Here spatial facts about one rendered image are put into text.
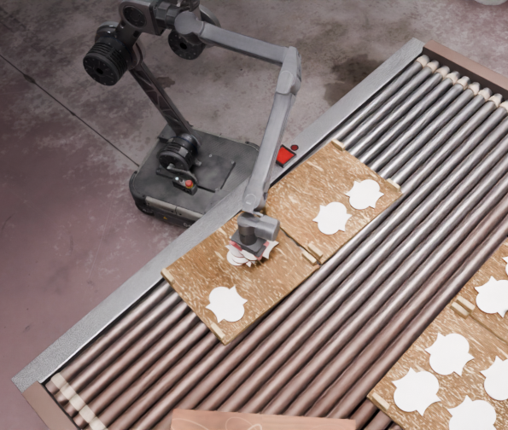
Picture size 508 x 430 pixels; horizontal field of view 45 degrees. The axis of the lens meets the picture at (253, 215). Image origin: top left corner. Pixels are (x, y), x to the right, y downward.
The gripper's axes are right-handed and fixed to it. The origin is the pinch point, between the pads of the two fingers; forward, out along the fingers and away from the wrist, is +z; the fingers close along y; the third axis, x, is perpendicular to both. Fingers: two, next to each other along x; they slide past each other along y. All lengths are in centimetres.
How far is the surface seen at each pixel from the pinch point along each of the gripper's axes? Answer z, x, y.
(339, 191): 3.8, -39.7, -12.0
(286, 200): 4.0, -27.2, 2.6
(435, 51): 1, -122, -13
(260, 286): 4.8, 6.8, -7.8
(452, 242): 6, -41, -55
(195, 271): 4.8, 13.3, 14.2
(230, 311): 4.3, 19.9, -4.5
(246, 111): 94, -130, 95
